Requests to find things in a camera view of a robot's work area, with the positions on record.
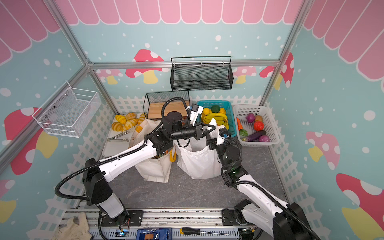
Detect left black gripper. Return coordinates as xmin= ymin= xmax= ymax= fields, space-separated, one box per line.
xmin=171 ymin=121 xmax=216 ymax=141

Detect white plastic grocery bag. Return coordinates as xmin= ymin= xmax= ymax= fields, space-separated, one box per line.
xmin=174 ymin=137 xmax=221 ymax=180

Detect orange carrot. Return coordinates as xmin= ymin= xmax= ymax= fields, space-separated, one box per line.
xmin=237 ymin=118 xmax=243 ymax=131

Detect white canvas tote bag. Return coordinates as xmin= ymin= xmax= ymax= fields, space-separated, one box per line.
xmin=129 ymin=119 xmax=177 ymax=183

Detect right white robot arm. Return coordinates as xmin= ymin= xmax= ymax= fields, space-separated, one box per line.
xmin=204 ymin=127 xmax=319 ymax=240

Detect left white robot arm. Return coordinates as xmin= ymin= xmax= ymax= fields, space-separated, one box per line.
xmin=55 ymin=97 xmax=218 ymax=222

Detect yellow banana bunch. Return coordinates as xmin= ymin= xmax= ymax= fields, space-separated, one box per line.
xmin=202 ymin=113 xmax=229 ymax=130

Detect yellow lemon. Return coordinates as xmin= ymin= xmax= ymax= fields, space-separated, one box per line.
xmin=203 ymin=108 xmax=211 ymax=116

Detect green avocado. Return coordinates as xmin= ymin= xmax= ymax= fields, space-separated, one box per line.
xmin=211 ymin=105 xmax=221 ymax=113

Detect teal plastic fruit basket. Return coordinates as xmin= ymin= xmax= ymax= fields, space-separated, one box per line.
xmin=198 ymin=100 xmax=237 ymax=137

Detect green leafy vegetable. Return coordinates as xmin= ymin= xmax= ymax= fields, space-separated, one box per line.
xmin=239 ymin=129 xmax=248 ymax=138

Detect purple onion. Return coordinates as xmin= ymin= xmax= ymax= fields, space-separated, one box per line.
xmin=246 ymin=113 xmax=256 ymax=123

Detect striped bread roll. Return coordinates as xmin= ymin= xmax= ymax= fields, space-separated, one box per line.
xmin=115 ymin=115 xmax=127 ymax=125

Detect red tomato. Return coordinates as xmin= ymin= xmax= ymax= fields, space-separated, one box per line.
xmin=253 ymin=121 xmax=265 ymax=131

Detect brown potato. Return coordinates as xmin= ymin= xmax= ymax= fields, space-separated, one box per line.
xmin=255 ymin=115 xmax=263 ymax=122

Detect metal tongs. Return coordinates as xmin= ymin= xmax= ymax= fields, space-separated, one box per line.
xmin=107 ymin=131 xmax=130 ymax=142

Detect white plastic vegetable basket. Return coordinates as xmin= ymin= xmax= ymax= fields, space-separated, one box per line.
xmin=233 ymin=105 xmax=280 ymax=147

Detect blue electronics box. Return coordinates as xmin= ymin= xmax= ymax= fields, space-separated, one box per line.
xmin=136 ymin=228 xmax=173 ymax=240

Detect beige cloth rag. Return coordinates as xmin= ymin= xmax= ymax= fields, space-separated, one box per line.
xmin=52 ymin=213 xmax=93 ymax=240

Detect black wire snack shelf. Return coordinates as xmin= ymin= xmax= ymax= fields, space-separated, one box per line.
xmin=143 ymin=91 xmax=190 ymax=120

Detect black mesh wall basket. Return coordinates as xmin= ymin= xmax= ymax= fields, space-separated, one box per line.
xmin=170 ymin=56 xmax=234 ymax=91

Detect black handled screwdriver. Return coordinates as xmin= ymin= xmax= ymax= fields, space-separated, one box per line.
xmin=180 ymin=227 xmax=230 ymax=236

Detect white wire wall basket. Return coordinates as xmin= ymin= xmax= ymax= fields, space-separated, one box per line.
xmin=32 ymin=82 xmax=102 ymax=138

